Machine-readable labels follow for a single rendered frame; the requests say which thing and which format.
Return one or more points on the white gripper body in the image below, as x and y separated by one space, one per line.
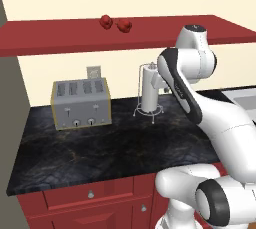
156 79

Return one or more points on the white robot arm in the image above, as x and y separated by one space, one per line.
233 133

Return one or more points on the grey sink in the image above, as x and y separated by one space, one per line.
245 101

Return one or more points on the red cabinet shelf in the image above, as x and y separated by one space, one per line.
66 36

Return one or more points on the white paper towel roll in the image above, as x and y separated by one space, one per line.
148 96

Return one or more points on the grey four-slot toaster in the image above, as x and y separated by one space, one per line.
81 106

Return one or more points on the narrow red cupboard door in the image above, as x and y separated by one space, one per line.
143 189

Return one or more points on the grey cupboard door knob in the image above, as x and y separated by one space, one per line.
143 208

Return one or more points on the grey drawer knob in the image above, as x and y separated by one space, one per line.
90 194

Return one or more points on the red drawer front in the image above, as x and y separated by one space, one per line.
76 194

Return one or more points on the wide red cupboard door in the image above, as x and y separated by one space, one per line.
100 218

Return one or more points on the tall grey side panel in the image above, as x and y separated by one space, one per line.
10 123

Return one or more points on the grey wall socket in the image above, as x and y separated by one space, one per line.
93 72

